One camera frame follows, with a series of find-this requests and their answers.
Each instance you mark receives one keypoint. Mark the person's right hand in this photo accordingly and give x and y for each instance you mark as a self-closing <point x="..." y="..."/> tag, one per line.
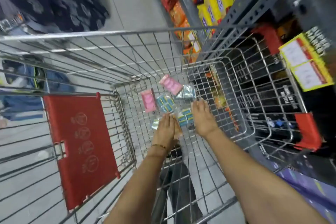
<point x="203" y="118"/>

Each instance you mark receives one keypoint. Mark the person's left hand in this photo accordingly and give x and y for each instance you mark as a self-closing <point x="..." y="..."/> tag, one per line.
<point x="164" y="129"/>

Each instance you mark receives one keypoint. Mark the blue eraser packet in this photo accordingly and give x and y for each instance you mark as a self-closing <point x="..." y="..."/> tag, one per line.
<point x="186" y="92"/>
<point x="165" y="103"/>
<point x="155" y="124"/>
<point x="185" y="117"/>

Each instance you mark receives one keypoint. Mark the pink eraser packet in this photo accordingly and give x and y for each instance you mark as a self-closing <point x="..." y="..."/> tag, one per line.
<point x="148" y="100"/>
<point x="170" y="84"/>

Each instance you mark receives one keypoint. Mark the person's left forearm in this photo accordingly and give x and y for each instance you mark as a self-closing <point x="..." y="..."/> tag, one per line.
<point x="136" y="192"/>

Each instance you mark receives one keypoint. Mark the person's right forearm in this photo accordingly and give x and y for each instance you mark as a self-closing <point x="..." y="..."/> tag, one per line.
<point x="249" y="179"/>

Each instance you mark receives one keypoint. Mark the person's dark trousers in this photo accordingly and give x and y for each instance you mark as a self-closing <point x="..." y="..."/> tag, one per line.
<point x="181" y="192"/>

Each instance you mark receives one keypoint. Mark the black product box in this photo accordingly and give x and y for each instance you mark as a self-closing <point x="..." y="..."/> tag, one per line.
<point x="290" y="99"/>

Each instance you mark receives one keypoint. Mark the purple product box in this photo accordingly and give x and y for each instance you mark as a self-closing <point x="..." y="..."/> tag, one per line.
<point x="309" y="189"/>

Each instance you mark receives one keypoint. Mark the row of orange snack packets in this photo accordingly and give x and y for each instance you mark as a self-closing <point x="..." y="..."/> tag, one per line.
<point x="178" y="15"/>

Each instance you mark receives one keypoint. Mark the yellow price tag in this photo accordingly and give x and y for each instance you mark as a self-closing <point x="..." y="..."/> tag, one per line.
<point x="307" y="69"/>

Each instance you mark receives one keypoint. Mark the blue fabric bag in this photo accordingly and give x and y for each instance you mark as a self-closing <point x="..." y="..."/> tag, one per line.
<point x="21" y="103"/>

